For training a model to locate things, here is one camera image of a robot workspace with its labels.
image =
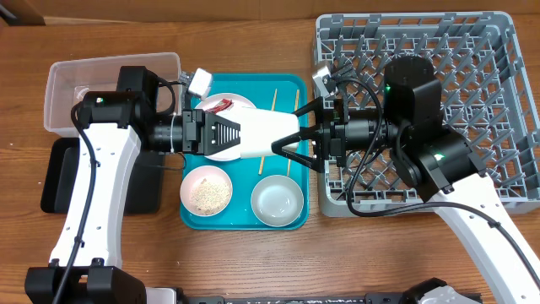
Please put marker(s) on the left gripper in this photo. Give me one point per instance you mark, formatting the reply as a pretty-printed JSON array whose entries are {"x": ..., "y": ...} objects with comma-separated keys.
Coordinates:
[{"x": 202, "y": 133}]

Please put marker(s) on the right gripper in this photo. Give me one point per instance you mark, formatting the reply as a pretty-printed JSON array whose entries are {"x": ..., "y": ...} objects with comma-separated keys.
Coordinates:
[{"x": 326, "y": 133}]

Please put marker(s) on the red snack wrapper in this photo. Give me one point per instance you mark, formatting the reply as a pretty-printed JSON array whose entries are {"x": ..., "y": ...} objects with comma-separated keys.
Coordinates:
[{"x": 223, "y": 105}]

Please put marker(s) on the white cup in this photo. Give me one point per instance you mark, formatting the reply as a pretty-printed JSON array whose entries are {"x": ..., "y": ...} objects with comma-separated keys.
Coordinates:
[{"x": 259, "y": 128}]

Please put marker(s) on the small pink bowl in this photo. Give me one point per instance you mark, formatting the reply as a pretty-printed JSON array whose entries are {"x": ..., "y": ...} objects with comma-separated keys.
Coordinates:
[{"x": 191, "y": 179}]

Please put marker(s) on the pile of rice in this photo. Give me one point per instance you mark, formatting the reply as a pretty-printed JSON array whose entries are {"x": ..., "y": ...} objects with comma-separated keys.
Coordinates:
[{"x": 210, "y": 196}]

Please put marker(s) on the grey bowl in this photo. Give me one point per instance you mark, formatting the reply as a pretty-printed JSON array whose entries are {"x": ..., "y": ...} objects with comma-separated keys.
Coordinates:
[{"x": 277, "y": 201}]

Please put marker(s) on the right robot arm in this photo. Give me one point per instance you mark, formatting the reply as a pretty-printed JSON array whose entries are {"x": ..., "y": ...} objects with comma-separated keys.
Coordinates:
[{"x": 429, "y": 156}]

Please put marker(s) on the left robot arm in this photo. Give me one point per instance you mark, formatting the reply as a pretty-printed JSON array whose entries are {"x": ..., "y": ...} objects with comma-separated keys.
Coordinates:
[{"x": 113, "y": 128}]

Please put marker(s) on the grey dishwasher rack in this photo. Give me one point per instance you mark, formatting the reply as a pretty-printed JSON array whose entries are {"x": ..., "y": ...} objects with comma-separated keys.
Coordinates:
[{"x": 486, "y": 95}]

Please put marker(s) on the large white plate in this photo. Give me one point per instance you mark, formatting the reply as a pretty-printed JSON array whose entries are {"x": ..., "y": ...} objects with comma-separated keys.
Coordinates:
[{"x": 238, "y": 101}]

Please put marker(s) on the teal serving tray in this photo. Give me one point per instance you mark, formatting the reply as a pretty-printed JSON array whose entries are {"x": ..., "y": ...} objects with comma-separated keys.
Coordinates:
[{"x": 238, "y": 215}]

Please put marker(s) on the clear plastic bin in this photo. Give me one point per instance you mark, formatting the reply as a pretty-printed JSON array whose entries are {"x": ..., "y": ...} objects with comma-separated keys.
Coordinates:
[{"x": 69, "y": 81}]

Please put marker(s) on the black tray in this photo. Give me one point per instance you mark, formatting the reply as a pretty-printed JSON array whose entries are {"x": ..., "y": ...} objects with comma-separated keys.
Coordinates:
[{"x": 143, "y": 193}]

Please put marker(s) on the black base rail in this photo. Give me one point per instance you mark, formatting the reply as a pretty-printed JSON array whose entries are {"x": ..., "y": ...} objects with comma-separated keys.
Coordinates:
[{"x": 295, "y": 300}]

